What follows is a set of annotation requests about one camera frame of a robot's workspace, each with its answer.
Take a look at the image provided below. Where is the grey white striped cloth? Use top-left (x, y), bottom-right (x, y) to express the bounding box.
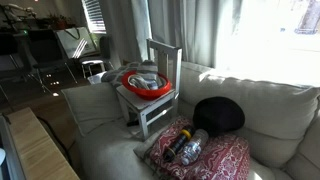
top-left (128, 74), bottom-right (163, 90)

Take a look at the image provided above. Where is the orange sequined hat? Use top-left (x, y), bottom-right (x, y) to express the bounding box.
top-left (121, 70), bottom-right (171, 101)

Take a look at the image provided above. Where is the small white wooden chair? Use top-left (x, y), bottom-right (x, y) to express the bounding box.
top-left (116, 39), bottom-right (182, 141)

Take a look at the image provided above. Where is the red white patterned cloth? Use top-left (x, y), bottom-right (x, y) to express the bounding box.
top-left (148, 116), bottom-right (250, 180)

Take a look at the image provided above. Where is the black office chair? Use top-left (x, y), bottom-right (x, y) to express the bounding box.
top-left (27, 29), bottom-right (77, 91)

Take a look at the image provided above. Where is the grey white patterned pillow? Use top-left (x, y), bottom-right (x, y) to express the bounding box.
top-left (100, 59), bottom-right (159, 89)

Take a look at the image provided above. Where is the black round cushion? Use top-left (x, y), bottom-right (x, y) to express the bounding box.
top-left (192, 96), bottom-right (245, 137)

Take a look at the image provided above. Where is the beige sofa cushion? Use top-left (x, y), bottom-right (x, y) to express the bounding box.
top-left (62, 83), bottom-right (123, 137)

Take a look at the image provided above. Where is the clear plastic water bottle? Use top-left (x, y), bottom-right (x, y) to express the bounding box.
top-left (181, 129), bottom-right (209, 165)

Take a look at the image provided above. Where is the white curtain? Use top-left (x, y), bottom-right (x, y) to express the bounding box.
top-left (98, 0), bottom-right (244, 69)

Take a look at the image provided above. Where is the small white stool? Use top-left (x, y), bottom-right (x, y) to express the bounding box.
top-left (80, 59), bottom-right (105, 78)

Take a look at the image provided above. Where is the white tote bag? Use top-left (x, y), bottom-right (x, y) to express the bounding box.
top-left (56, 27), bottom-right (96, 59)

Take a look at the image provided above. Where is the light wooden table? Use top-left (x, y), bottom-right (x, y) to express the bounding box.
top-left (1, 108), bottom-right (80, 180)

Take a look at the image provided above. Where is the black cable on floor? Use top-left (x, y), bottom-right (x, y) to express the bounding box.
top-left (35, 115), bottom-right (73, 166)

